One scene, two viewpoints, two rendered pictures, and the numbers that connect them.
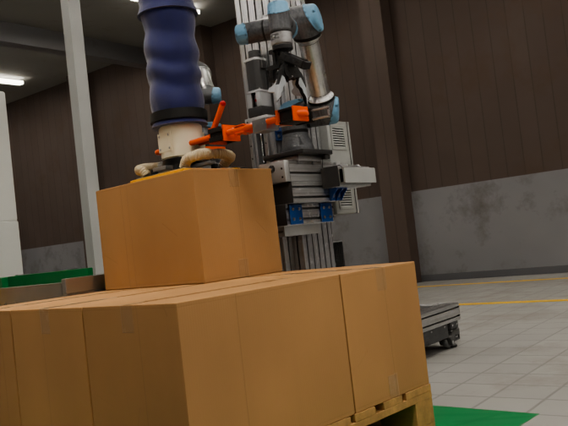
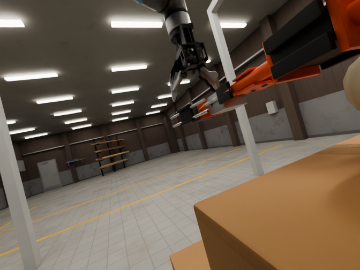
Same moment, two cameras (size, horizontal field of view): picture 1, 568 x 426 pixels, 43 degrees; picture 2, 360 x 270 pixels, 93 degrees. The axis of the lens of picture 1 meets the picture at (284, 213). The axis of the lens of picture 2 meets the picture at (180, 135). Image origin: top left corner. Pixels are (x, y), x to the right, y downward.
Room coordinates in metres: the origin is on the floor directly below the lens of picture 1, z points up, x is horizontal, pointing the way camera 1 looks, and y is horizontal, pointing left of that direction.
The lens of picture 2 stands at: (2.92, 0.12, 1.01)
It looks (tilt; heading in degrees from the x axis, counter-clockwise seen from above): 2 degrees up; 210
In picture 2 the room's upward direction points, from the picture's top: 16 degrees counter-clockwise
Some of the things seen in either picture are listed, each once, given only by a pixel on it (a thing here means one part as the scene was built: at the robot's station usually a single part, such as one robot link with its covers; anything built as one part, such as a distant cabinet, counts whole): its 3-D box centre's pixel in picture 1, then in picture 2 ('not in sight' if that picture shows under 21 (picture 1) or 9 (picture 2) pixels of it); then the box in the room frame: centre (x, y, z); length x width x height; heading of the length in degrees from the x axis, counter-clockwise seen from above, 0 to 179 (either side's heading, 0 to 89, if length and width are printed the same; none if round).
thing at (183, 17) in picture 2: (281, 40); (180, 27); (2.43, -0.06, 1.34); 0.08 x 0.08 x 0.05
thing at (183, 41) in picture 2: (282, 64); (187, 51); (2.44, -0.05, 1.26); 0.09 x 0.08 x 0.12; 47
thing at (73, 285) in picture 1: (137, 276); not in sight; (3.07, 0.65, 0.58); 0.70 x 0.03 x 0.06; 137
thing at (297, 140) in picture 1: (296, 142); not in sight; (3.17, -0.09, 1.09); 0.15 x 0.15 x 0.10
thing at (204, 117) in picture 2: (292, 116); (204, 111); (2.41, -0.06, 1.07); 0.08 x 0.07 x 0.05; 47
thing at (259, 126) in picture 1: (264, 125); (225, 100); (2.51, 0.03, 1.07); 0.07 x 0.07 x 0.04; 47
